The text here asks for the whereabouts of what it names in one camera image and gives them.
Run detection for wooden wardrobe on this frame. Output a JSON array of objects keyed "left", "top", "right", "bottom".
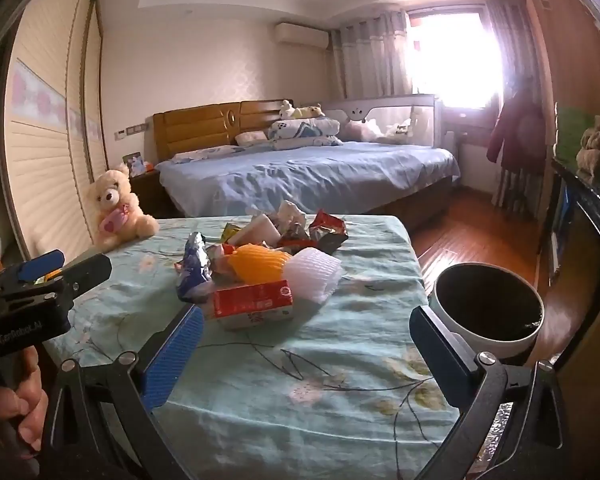
[{"left": 512, "top": 0, "right": 600, "bottom": 286}]

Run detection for bed with blue sheet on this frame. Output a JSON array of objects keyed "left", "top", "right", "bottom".
[{"left": 155, "top": 140, "right": 461, "bottom": 231}]

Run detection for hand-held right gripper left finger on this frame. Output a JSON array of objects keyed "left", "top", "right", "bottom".
[{"left": 40, "top": 304, "right": 206, "bottom": 480}]

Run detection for white bin with black liner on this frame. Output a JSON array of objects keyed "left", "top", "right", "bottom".
[{"left": 428, "top": 262, "right": 546, "bottom": 361}]

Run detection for printed paper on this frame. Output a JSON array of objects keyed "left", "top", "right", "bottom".
[{"left": 275, "top": 200, "right": 308, "bottom": 233}]

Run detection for bright window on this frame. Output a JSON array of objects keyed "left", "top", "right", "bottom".
[{"left": 410, "top": 10, "right": 501, "bottom": 111}]

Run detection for black framed cabinet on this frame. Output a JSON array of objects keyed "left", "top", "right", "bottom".
[{"left": 547, "top": 157, "right": 600, "bottom": 480}]

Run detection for dark wooden nightstand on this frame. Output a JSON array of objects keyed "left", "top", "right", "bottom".
[{"left": 130, "top": 167, "right": 176, "bottom": 218}]

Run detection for wooden headboard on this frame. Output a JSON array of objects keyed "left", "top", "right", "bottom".
[{"left": 152, "top": 100, "right": 296, "bottom": 163}]

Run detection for orange foam fruit net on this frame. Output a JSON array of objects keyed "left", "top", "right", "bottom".
[{"left": 227, "top": 246, "right": 293, "bottom": 283}]

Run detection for person's left hand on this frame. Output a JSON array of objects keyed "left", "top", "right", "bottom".
[{"left": 0, "top": 350, "right": 48, "bottom": 453}]

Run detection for white foam fruit net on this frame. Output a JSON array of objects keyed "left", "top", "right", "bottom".
[{"left": 285, "top": 247, "right": 343, "bottom": 305}]

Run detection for green floral sheet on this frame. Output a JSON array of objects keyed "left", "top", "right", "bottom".
[{"left": 45, "top": 215, "right": 468, "bottom": 480}]

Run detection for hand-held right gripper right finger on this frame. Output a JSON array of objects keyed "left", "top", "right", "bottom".
[{"left": 409, "top": 305, "right": 571, "bottom": 480}]

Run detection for white air conditioner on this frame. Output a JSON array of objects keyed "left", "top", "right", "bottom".
[{"left": 274, "top": 22, "right": 331, "bottom": 51}]

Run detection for white sliding wardrobe doors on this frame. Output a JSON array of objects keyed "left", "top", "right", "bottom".
[{"left": 0, "top": 0, "right": 106, "bottom": 261}]

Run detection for blue silver snack wrapper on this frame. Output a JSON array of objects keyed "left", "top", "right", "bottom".
[{"left": 175, "top": 231, "right": 216, "bottom": 303}]

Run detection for red drink carton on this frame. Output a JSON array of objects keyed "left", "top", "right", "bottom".
[{"left": 212, "top": 280, "right": 295, "bottom": 330}]

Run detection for printed paper wad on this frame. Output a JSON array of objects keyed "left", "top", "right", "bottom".
[{"left": 240, "top": 212, "right": 283, "bottom": 246}]

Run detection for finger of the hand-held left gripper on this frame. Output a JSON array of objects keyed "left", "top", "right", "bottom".
[
  {"left": 0, "top": 251, "right": 66, "bottom": 286},
  {"left": 30, "top": 254, "right": 113, "bottom": 301}
]

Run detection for blue white printed pillow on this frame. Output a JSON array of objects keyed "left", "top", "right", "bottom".
[{"left": 267, "top": 116, "right": 342, "bottom": 141}]

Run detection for photo frame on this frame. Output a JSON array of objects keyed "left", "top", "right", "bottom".
[{"left": 121, "top": 151, "right": 146, "bottom": 177}]

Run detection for white bed guard rail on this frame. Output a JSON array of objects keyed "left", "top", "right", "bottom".
[{"left": 325, "top": 94, "right": 453, "bottom": 143}]

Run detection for light blue pillow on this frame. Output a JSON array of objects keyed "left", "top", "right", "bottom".
[{"left": 172, "top": 145, "right": 241, "bottom": 163}]

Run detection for pink pillow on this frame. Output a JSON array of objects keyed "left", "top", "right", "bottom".
[{"left": 235, "top": 130, "right": 271, "bottom": 147}]

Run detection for red snack packet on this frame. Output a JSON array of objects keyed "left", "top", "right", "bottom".
[{"left": 307, "top": 210, "right": 349, "bottom": 253}]

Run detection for cream teddy bear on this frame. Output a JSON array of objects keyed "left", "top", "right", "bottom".
[{"left": 89, "top": 167, "right": 160, "bottom": 252}]

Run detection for pink plush toy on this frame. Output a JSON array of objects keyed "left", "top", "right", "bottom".
[{"left": 340, "top": 120, "right": 381, "bottom": 142}]

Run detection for dark red coat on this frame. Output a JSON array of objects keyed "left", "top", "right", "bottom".
[{"left": 486, "top": 80, "right": 548, "bottom": 176}]

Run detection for yellow wrapper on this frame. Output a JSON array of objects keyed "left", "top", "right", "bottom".
[{"left": 221, "top": 222, "right": 246, "bottom": 247}]

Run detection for grey curtain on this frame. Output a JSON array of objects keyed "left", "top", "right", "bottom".
[
  {"left": 485, "top": 0, "right": 541, "bottom": 218},
  {"left": 330, "top": 10, "right": 413, "bottom": 98}
]

